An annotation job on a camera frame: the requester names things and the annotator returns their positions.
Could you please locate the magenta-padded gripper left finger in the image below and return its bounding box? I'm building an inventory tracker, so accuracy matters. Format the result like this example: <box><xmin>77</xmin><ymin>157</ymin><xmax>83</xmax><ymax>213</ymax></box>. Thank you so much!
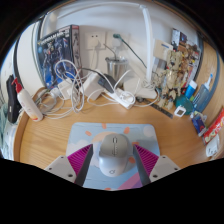
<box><xmin>44</xmin><ymin>143</ymin><xmax>94</xmax><ymax>187</ymax></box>

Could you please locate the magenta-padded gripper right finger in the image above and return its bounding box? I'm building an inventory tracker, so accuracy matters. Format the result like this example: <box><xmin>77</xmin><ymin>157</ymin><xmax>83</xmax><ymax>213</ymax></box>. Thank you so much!
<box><xmin>132</xmin><ymin>143</ymin><xmax>181</xmax><ymax>187</ymax></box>

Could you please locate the grey computer mouse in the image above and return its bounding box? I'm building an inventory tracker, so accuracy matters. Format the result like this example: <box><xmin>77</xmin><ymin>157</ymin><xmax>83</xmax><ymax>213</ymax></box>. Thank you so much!
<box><xmin>97</xmin><ymin>133</ymin><xmax>134</xmax><ymax>178</ymax></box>

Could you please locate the blue cloud print mouse pad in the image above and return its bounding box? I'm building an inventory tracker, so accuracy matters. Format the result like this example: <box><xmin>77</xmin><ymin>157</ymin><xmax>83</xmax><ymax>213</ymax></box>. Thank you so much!
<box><xmin>65</xmin><ymin>121</ymin><xmax>161</xmax><ymax>191</ymax></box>

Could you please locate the white mug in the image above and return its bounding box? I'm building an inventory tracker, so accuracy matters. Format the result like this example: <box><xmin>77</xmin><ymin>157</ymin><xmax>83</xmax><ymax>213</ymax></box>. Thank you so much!
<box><xmin>205</xmin><ymin>133</ymin><xmax>222</xmax><ymax>158</ymax></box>

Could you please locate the blue packet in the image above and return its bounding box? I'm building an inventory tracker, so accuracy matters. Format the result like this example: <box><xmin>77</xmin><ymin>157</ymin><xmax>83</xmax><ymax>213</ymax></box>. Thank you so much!
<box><xmin>190</xmin><ymin>111</ymin><xmax>208</xmax><ymax>138</ymax></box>

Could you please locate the small white cube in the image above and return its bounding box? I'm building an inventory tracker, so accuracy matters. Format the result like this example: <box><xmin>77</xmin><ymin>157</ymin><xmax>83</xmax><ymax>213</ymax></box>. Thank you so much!
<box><xmin>173</xmin><ymin>105</ymin><xmax>187</xmax><ymax>118</ymax></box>

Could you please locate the red snack can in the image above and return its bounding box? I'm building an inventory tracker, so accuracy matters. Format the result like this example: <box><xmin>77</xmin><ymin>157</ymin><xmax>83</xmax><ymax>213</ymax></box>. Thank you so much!
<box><xmin>202</xmin><ymin>108</ymin><xmax>224</xmax><ymax>145</ymax></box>

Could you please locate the white multiport charger block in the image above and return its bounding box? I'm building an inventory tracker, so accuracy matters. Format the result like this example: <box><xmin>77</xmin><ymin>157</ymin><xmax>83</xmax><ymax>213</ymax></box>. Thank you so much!
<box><xmin>57</xmin><ymin>79</ymin><xmax>75</xmax><ymax>100</ymax></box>

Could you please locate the white power strip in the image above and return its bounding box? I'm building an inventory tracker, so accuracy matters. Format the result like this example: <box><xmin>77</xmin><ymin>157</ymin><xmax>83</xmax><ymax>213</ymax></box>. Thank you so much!
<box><xmin>105</xmin><ymin>87</ymin><xmax>136</xmax><ymax>110</ymax></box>

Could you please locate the blue tube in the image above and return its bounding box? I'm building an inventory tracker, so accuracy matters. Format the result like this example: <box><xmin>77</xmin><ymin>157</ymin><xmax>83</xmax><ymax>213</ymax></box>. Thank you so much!
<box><xmin>184</xmin><ymin>79</ymin><xmax>198</xmax><ymax>100</ymax></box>

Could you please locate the clear spray bottle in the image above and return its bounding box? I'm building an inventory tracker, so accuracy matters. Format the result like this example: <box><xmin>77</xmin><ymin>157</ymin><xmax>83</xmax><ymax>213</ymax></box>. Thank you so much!
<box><xmin>192</xmin><ymin>73</ymin><xmax>214</xmax><ymax>113</ymax></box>

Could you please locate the black bag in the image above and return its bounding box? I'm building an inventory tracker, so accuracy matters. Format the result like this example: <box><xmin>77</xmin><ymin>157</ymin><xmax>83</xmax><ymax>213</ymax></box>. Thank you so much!
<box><xmin>5</xmin><ymin>74</ymin><xmax>21</xmax><ymax>124</ymax></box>

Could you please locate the white power adapter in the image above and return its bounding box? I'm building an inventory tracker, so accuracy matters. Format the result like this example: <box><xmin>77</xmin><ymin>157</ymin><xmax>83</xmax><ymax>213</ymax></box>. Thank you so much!
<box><xmin>80</xmin><ymin>72</ymin><xmax>104</xmax><ymax>101</ymax></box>

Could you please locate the tan robot model figure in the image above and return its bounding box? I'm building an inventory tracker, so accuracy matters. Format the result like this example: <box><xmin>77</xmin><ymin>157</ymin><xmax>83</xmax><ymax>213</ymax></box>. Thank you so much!
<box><xmin>151</xmin><ymin>49</ymin><xmax>198</xmax><ymax>111</ymax></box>

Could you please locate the steel tumbler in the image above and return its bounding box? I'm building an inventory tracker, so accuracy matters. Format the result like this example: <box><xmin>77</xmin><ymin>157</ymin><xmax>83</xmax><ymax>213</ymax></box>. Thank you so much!
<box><xmin>105</xmin><ymin>56</ymin><xmax>129</xmax><ymax>84</ymax></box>

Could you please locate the blue robot model kit box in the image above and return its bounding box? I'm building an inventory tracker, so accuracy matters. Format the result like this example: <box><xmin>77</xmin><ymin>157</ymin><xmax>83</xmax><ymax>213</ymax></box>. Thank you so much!
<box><xmin>36</xmin><ymin>24</ymin><xmax>83</xmax><ymax>90</ymax></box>

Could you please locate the white charging cable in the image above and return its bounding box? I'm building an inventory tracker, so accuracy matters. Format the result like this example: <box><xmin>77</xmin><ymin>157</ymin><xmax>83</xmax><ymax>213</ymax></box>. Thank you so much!
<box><xmin>38</xmin><ymin>59</ymin><xmax>158</xmax><ymax>120</ymax></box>

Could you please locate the white wall socket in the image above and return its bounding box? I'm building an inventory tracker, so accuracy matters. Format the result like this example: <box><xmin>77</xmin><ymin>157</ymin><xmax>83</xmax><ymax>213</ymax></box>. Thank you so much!
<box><xmin>84</xmin><ymin>31</ymin><xmax>107</xmax><ymax>51</ymax></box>

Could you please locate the green plug cable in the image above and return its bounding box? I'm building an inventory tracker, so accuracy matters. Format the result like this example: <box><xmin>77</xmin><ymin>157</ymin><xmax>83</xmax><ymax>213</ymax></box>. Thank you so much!
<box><xmin>112</xmin><ymin>33</ymin><xmax>148</xmax><ymax>69</ymax></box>

